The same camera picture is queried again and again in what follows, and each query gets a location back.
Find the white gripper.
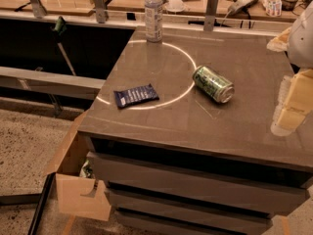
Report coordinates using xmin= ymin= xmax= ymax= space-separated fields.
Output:
xmin=267 ymin=1 xmax=313 ymax=131

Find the green soda can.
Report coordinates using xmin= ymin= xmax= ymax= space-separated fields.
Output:
xmin=193 ymin=66 xmax=235 ymax=104

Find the colourful patterned mug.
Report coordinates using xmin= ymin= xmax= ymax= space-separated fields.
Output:
xmin=262 ymin=0 xmax=282 ymax=17

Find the black mesh cup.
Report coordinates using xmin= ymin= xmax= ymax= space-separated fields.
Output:
xmin=282 ymin=0 xmax=298 ymax=11

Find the white glue gun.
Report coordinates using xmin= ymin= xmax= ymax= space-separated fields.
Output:
xmin=224 ymin=0 xmax=259 ymax=19

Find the grey drawer cabinet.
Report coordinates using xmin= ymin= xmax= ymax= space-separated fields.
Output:
xmin=79 ymin=29 xmax=313 ymax=235

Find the white cup on saucer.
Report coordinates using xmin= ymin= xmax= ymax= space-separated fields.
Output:
xmin=165 ymin=0 xmax=185 ymax=13

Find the clear plastic bottle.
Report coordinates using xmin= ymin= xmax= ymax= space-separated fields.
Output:
xmin=145 ymin=0 xmax=163 ymax=42

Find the blue snack packet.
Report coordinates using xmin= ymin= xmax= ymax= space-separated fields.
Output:
xmin=113 ymin=84 xmax=159 ymax=109

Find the open cardboard box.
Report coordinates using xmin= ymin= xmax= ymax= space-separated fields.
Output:
xmin=45 ymin=113 xmax=112 ymax=221

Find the metal bracket post middle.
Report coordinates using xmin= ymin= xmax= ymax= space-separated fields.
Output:
xmin=93 ymin=0 xmax=108 ymax=24

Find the green handled tool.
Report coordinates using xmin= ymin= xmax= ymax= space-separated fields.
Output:
xmin=52 ymin=15 xmax=77 ymax=76

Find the metal bracket post left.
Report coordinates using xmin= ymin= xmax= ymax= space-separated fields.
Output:
xmin=29 ymin=0 xmax=47 ymax=19

